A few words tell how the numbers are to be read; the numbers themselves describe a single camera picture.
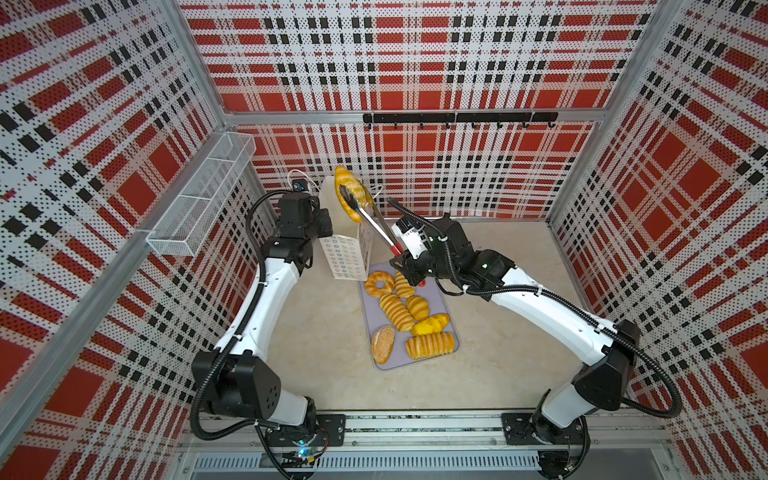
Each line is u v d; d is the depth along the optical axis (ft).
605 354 1.35
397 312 2.98
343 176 2.26
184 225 2.99
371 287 3.23
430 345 2.76
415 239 2.03
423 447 2.36
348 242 2.55
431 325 2.90
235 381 1.33
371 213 2.26
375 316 3.06
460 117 2.91
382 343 2.76
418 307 3.03
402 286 3.20
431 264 1.95
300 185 2.18
